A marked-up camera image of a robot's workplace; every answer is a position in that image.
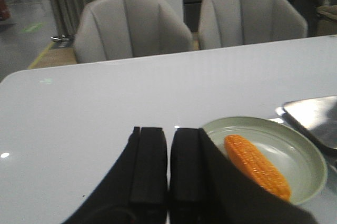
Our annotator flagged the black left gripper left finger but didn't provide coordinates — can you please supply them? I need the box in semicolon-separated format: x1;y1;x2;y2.
65;127;167;223

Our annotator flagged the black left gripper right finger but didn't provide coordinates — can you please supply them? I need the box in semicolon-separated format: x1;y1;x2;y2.
169;128;316;223

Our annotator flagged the orange corn cob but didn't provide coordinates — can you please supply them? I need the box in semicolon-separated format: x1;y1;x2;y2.
224;134;291;201

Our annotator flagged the pale green round plate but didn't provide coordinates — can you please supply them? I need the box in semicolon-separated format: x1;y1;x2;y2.
202;116;328;205

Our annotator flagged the black silver kitchen scale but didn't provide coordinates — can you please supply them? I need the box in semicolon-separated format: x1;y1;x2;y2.
275;95;337;172

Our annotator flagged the left grey upholstered chair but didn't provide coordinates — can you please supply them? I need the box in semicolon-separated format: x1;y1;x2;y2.
73;0;193;63

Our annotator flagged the grey upholstered chair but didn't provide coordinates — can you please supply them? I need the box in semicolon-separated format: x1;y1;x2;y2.
73;0;193;63
198;0;308;50

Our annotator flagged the right grey upholstered chair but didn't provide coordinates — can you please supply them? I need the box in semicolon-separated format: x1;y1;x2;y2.
198;0;308;50

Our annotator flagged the beige cushion at right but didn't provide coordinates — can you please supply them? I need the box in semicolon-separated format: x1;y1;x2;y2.
316;5;336;36

